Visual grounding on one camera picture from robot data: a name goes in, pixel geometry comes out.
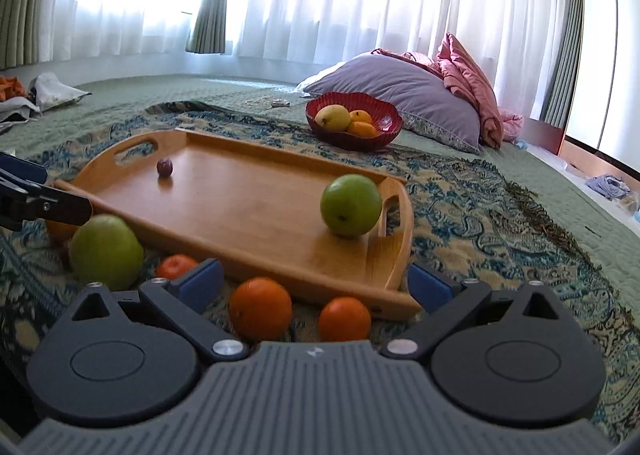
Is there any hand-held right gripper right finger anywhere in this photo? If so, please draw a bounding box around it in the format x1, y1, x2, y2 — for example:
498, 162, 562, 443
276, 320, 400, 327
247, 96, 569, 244
380, 264, 563, 361

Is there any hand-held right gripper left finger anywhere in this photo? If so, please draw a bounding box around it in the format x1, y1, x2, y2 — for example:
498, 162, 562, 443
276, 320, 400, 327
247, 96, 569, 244
70, 259, 249, 363

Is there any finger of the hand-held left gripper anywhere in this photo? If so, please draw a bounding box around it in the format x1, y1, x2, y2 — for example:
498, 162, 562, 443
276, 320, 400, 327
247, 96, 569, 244
0, 174, 94, 231
0, 151, 49, 186

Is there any large orange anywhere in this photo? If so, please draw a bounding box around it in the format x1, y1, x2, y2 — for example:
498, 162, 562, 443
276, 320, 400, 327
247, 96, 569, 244
229, 277, 293, 342

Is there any wooden tray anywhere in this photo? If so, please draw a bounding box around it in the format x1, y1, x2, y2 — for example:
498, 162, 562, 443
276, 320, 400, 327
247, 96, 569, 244
52, 129, 422, 321

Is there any small orange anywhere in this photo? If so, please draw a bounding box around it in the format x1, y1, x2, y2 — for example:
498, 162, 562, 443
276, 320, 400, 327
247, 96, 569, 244
156, 254, 201, 282

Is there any large green apple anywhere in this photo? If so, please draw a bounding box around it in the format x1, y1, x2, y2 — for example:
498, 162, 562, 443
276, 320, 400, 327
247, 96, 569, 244
320, 174, 383, 238
69, 214, 145, 292

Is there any orange cloth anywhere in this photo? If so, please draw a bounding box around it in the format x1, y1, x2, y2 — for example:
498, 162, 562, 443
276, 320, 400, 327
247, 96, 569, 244
0, 76, 27, 100

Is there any white cloth pile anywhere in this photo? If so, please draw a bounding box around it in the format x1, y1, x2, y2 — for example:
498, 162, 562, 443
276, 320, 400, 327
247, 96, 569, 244
27, 72, 93, 112

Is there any blue patterned blanket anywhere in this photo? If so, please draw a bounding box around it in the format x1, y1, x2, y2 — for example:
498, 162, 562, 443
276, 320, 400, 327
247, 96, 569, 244
0, 101, 640, 441

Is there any medium orange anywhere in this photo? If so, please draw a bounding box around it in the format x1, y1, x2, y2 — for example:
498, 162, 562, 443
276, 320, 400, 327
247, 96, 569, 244
318, 296, 372, 343

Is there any green quilted bedspread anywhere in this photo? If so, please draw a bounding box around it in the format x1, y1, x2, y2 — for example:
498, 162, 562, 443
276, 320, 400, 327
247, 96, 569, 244
0, 74, 640, 286

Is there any red ribbed bowl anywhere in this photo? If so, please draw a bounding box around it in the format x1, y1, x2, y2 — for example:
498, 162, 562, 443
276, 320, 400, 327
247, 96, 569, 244
305, 92, 404, 152

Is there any light blue cloth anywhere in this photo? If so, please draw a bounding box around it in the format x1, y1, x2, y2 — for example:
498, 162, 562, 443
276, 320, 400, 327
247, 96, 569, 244
585, 174, 632, 200

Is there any pink blanket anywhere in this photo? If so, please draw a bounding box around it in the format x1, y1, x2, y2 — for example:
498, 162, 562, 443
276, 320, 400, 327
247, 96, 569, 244
372, 32, 523, 150

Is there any purple pillow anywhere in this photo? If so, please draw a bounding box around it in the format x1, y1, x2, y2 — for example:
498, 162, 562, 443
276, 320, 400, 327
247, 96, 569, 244
297, 51, 483, 154

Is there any brown wooden bed frame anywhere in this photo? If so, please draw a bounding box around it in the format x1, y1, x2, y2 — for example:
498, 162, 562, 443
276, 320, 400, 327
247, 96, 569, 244
530, 117, 568, 156

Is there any white cord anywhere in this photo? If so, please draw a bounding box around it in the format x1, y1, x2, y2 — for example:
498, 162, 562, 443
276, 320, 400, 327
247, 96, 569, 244
244, 95, 292, 108

